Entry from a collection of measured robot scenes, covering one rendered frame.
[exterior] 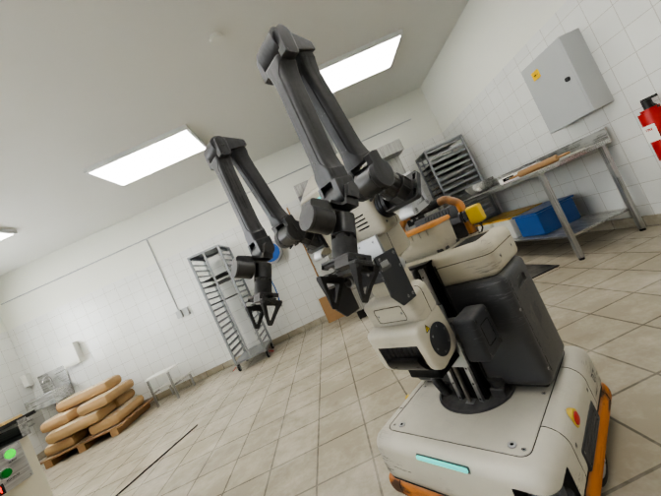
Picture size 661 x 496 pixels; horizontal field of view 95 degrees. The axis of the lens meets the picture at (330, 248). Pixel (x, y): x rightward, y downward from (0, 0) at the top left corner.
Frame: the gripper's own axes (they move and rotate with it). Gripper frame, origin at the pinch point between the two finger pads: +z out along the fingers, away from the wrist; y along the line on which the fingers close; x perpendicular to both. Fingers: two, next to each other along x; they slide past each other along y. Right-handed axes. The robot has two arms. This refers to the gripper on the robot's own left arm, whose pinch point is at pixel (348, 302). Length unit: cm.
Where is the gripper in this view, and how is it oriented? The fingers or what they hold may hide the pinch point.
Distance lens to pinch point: 64.3
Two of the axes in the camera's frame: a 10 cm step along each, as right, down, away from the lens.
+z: 0.6, 9.5, -3.1
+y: 5.9, -2.9, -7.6
